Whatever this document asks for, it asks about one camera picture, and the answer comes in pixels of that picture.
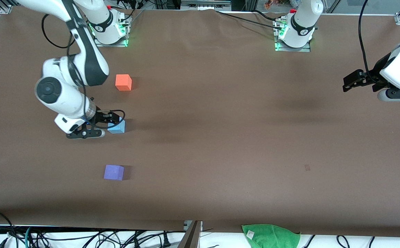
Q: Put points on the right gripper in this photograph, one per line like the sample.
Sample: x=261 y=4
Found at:
x=102 y=117

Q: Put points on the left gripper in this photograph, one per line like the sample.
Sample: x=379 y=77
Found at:
x=373 y=79

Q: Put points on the light blue foam block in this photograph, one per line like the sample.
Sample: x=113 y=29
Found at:
x=119 y=128

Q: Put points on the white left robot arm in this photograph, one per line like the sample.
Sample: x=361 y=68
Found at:
x=301 y=24

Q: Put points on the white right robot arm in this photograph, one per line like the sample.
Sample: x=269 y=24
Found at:
x=62 y=93

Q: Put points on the orange foam block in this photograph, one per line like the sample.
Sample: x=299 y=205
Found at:
x=123 y=82

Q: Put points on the purple foam block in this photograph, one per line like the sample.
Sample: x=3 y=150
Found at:
x=113 y=172

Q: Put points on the brown table cover sheet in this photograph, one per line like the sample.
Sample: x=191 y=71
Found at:
x=220 y=155

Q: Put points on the black power plug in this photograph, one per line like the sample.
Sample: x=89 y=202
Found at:
x=167 y=241

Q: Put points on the grey power strip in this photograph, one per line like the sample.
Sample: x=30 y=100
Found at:
x=205 y=4

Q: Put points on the green microfiber cloth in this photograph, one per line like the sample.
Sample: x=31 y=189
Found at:
x=270 y=237

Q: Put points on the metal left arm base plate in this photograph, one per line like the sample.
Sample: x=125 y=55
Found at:
x=310 y=49

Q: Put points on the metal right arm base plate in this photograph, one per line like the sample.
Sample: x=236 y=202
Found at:
x=115 y=43

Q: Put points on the grey metal post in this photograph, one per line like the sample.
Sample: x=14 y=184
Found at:
x=190 y=237

